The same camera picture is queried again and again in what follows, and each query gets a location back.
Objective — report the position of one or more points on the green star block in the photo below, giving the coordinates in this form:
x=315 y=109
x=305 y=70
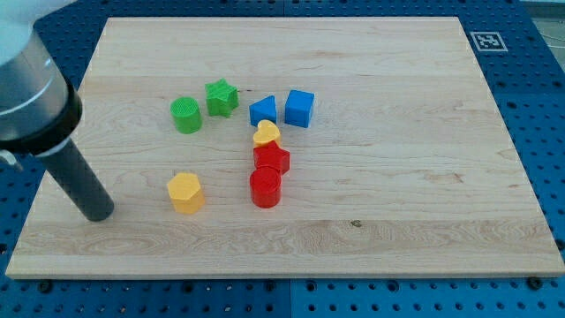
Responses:
x=222 y=98

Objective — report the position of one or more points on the white fiducial marker tag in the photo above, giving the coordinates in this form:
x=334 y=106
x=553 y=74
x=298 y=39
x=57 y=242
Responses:
x=488 y=41

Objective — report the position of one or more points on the red star block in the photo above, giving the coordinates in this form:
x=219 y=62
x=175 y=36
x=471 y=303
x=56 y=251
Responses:
x=271 y=155

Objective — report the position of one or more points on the blue cube block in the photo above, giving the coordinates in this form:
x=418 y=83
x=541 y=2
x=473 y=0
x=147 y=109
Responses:
x=299 y=108

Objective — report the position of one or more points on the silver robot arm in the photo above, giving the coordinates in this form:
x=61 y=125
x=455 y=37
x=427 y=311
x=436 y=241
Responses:
x=40 y=108

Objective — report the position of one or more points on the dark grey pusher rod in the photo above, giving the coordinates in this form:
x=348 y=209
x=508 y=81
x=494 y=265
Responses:
x=69 y=168

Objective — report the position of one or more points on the blue triangle block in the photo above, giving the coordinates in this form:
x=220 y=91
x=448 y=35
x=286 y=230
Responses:
x=264 y=109

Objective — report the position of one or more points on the yellow hexagon block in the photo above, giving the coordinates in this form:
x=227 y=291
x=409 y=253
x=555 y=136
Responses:
x=185 y=193

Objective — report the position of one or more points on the green cylinder block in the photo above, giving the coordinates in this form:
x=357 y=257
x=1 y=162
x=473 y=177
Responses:
x=185 y=112

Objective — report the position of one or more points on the red cylinder block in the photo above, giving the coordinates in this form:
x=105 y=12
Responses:
x=266 y=183

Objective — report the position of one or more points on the yellow heart block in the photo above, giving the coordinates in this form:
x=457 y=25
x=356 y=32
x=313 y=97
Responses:
x=267 y=131

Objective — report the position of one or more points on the wooden board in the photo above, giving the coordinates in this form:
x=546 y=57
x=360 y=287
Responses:
x=405 y=171

